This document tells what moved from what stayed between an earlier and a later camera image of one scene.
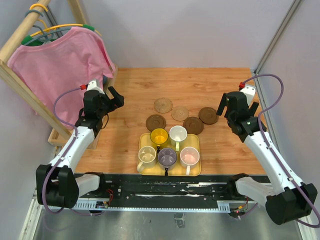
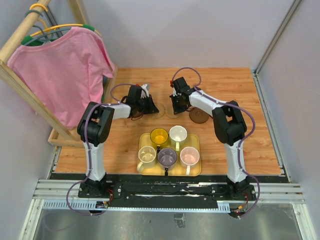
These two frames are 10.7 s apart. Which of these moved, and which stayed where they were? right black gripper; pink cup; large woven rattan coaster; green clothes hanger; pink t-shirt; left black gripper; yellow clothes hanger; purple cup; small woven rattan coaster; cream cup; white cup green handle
Moved: large woven rattan coaster; right black gripper; left black gripper; small woven rattan coaster
Stayed: pink t-shirt; purple cup; green clothes hanger; pink cup; cream cup; white cup green handle; yellow clothes hanger
